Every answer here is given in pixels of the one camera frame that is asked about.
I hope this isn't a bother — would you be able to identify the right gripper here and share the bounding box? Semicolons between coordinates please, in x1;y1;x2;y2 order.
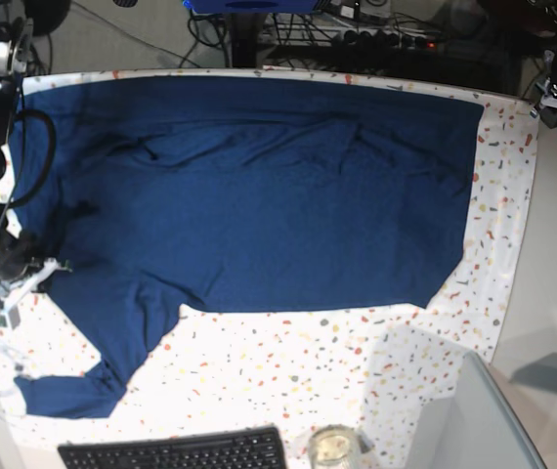
0;230;46;281

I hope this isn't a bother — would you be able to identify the dark blue t-shirt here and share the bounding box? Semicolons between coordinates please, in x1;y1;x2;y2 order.
16;77;483;419

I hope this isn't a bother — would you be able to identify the black power strip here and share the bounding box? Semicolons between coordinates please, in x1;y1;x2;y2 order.
337;29;446;54

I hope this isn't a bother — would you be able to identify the white terrazzo tablecloth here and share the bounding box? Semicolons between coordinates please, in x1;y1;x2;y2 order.
0;69;538;468

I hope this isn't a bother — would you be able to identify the blue box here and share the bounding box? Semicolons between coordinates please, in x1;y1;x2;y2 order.
183;0;329;15

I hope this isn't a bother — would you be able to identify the black keyboard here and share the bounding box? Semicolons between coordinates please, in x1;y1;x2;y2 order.
58;426;287;469

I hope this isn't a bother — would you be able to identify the grey monitor back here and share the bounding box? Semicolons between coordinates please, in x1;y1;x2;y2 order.
406;352;545;469

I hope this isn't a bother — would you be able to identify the glass jar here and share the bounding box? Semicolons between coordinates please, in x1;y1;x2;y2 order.
308;425;361;469

